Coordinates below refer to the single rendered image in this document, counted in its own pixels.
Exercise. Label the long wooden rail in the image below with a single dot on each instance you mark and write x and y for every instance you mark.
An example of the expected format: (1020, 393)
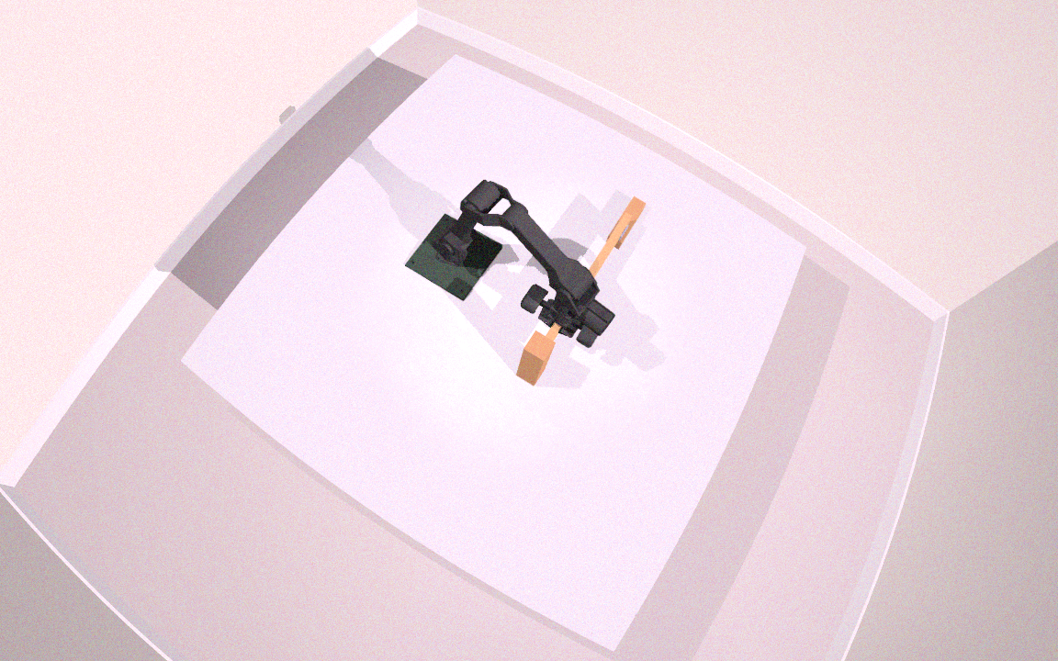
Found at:
(599, 261)

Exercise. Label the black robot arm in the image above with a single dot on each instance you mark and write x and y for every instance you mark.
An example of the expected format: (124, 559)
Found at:
(574, 284)

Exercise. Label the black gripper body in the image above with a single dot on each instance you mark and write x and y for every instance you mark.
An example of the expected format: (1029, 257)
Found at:
(535, 298)

